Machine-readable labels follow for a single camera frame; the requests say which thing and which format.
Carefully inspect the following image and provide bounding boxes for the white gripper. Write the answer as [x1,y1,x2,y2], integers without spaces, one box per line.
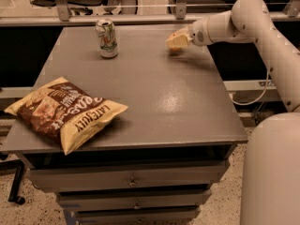
[166,17,213,49]

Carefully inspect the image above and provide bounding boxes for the orange fruit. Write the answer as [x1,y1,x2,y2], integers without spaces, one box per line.
[170,48,181,52]

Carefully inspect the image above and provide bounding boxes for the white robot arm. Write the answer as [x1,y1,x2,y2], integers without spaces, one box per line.
[166,0,300,225]

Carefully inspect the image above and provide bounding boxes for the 7up soda can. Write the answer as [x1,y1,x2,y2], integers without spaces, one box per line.
[96,19,118,59]

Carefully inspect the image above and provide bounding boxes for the grey drawer cabinet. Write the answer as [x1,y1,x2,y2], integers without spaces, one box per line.
[3,25,247,225]

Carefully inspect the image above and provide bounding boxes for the Late July chip bag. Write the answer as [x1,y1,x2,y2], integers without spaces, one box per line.
[5,77,128,155]

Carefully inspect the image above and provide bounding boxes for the top drawer knob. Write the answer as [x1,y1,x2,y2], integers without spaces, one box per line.
[128,177,138,188]

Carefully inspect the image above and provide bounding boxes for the drawer knob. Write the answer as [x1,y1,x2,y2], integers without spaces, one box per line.
[128,177,138,188]
[133,202,141,210]

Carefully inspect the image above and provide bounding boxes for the middle drawer knob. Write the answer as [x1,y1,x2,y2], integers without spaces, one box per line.
[133,202,141,210]

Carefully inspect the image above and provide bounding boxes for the black stand leg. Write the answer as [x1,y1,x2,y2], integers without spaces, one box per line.
[0,153,25,205]

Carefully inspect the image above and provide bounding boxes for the metal railing frame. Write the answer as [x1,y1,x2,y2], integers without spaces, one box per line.
[0,0,299,27]

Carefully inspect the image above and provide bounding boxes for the white cable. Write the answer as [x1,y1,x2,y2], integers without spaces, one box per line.
[229,68,271,107]

